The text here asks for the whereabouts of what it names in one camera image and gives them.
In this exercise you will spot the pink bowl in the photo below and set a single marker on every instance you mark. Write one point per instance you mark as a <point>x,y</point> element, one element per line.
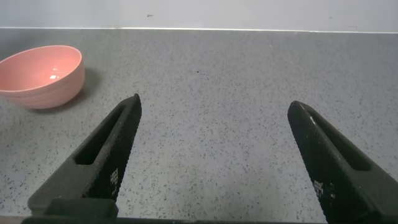
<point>43,74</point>

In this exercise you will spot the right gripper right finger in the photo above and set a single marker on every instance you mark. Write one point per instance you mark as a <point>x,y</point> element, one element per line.
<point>335,168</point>

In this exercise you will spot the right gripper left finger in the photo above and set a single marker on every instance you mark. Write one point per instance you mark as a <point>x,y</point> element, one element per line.
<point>105,161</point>

